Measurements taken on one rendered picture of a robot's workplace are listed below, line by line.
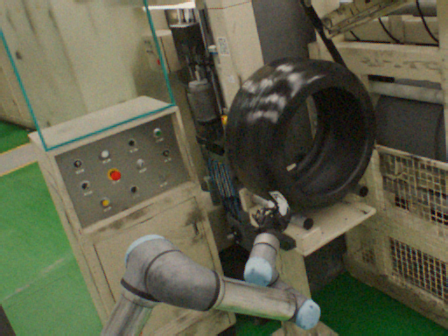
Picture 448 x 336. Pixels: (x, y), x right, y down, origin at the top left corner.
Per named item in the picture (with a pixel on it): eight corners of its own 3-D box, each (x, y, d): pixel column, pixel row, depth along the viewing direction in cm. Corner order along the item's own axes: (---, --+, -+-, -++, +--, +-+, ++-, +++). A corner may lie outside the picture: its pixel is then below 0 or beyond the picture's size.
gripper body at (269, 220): (276, 200, 158) (269, 225, 148) (290, 220, 161) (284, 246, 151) (257, 207, 161) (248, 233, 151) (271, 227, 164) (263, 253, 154)
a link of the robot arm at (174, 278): (180, 265, 105) (329, 299, 136) (158, 247, 114) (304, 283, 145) (157, 317, 104) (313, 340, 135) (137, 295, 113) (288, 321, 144)
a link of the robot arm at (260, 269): (248, 292, 141) (238, 270, 138) (257, 264, 151) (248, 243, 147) (274, 290, 139) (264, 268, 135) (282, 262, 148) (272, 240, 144)
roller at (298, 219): (258, 202, 207) (249, 200, 205) (262, 192, 207) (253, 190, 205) (311, 231, 180) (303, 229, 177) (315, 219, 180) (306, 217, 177)
